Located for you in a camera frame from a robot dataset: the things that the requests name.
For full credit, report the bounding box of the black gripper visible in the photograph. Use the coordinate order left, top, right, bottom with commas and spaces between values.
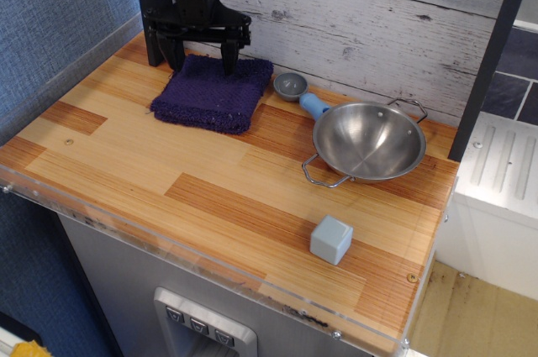
146, 0, 251, 76

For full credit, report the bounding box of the purple towel napkin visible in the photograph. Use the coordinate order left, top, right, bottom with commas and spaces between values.
150, 55, 273, 134

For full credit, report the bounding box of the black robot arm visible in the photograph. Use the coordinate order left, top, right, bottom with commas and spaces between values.
142, 0, 251, 76

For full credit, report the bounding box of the grey blue measuring scoop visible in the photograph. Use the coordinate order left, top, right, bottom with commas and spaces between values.
273, 72, 330, 120

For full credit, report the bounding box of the light grey cube block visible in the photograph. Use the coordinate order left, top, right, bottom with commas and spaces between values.
309, 215, 354, 265

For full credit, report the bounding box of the silver dispenser panel with buttons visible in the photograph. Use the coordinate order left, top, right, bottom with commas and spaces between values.
154, 287, 258, 356

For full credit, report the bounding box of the clear acrylic table edge guard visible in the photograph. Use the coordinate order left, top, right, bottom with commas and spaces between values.
0, 165, 411, 354

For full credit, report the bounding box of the white toy sink unit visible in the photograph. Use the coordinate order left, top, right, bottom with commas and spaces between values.
435, 113, 537, 299

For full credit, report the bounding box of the yellow object at corner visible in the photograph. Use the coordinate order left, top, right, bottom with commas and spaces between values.
9, 341, 52, 357

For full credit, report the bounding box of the stainless steel two-handled bowl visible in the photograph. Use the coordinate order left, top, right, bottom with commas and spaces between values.
299, 93, 428, 188

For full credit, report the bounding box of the dark grey right post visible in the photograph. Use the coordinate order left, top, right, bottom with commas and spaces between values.
448, 0, 522, 162

